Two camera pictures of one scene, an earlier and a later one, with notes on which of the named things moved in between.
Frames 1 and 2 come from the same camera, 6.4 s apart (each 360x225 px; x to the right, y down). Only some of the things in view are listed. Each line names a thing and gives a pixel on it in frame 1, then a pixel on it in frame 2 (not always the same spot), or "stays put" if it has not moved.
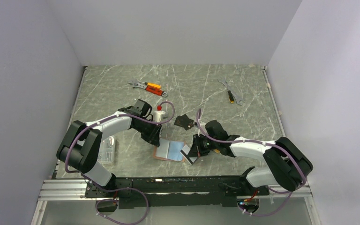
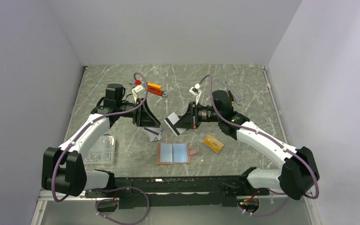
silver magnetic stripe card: (184, 152) → (170, 120)
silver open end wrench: (237, 99) stays put
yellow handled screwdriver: (231, 97) stays put
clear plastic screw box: (106, 154) stays put
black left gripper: (153, 137) → (143, 117)
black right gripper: (196, 150) → (190, 120)
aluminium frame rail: (64, 190) stays put
